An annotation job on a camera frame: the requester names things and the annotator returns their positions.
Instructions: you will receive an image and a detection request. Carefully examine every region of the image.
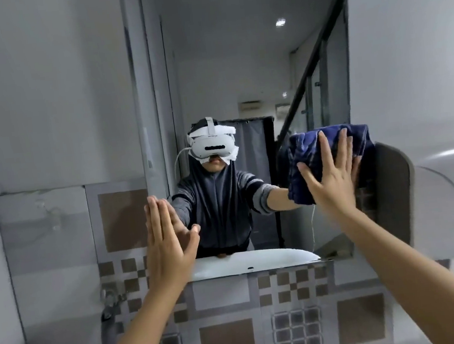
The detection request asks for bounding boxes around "person's left hand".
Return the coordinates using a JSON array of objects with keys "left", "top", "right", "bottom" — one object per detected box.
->
[{"left": 137, "top": 190, "right": 208, "bottom": 297}]

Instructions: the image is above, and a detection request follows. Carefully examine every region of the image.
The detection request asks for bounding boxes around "person's right hand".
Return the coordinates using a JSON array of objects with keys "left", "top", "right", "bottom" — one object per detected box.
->
[{"left": 293, "top": 125, "right": 368, "bottom": 223}]

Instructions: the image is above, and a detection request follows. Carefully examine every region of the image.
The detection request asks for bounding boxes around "blue plaid cloth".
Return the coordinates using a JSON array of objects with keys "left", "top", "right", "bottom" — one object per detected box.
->
[{"left": 281, "top": 121, "right": 381, "bottom": 208}]

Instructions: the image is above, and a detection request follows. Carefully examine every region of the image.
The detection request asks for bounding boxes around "green and grey squeegee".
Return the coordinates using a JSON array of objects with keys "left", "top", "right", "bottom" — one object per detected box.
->
[{"left": 97, "top": 306, "right": 123, "bottom": 344}]

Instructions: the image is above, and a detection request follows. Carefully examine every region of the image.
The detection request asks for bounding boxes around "frameless wall mirror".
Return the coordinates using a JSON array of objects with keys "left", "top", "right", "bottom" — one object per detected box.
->
[{"left": 119, "top": 0, "right": 379, "bottom": 287}]

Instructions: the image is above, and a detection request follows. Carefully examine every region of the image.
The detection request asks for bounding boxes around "person's right forearm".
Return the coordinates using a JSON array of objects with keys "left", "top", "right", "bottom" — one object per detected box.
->
[{"left": 328, "top": 196, "right": 454, "bottom": 344}]

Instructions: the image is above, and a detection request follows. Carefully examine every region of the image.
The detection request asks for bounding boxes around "person's left forearm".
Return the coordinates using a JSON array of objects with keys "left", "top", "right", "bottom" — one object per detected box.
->
[{"left": 85, "top": 281, "right": 193, "bottom": 344}]

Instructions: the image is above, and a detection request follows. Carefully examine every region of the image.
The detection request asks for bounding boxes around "white paper towel dispenser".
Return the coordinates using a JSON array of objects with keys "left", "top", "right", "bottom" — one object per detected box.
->
[{"left": 371, "top": 129, "right": 454, "bottom": 267}]

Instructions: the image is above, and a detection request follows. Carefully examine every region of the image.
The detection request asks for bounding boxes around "clear wall hook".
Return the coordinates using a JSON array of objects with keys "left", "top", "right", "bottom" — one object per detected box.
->
[
  {"left": 34, "top": 197, "right": 66, "bottom": 235},
  {"left": 99, "top": 284, "right": 123, "bottom": 313}
]

